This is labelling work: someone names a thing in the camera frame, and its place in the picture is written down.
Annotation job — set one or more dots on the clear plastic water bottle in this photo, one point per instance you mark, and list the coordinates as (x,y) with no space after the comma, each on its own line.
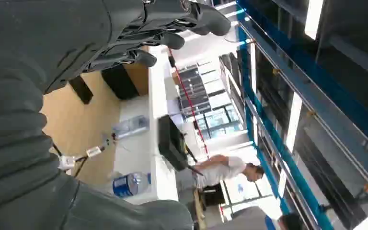
(131,126)

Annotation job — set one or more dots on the large black block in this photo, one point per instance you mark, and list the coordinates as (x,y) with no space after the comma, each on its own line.
(120,81)

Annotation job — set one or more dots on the white desk partition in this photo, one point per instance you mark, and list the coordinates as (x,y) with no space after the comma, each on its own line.
(158,95)

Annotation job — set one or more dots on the grey ribbed left arm sleeve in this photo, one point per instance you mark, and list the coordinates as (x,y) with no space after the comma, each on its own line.
(9,133)

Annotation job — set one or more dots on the blue label water bottle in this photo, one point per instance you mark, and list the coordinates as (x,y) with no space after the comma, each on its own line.
(130,184)

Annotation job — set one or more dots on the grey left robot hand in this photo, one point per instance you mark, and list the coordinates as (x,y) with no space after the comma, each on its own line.
(60,28)

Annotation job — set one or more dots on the glass window wall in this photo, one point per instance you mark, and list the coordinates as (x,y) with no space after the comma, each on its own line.
(209,101)

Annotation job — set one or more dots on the blue steel frame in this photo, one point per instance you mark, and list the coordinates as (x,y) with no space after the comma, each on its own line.
(276,133)

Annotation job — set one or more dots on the black monitor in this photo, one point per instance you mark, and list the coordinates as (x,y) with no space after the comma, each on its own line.
(171,143)

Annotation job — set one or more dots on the small black block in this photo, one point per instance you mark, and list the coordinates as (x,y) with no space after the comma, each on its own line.
(80,90)

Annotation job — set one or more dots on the white ceiling light panel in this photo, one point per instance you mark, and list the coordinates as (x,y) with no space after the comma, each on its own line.
(313,17)
(294,122)

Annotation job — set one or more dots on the person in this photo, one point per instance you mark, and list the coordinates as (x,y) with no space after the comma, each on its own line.
(219,171)

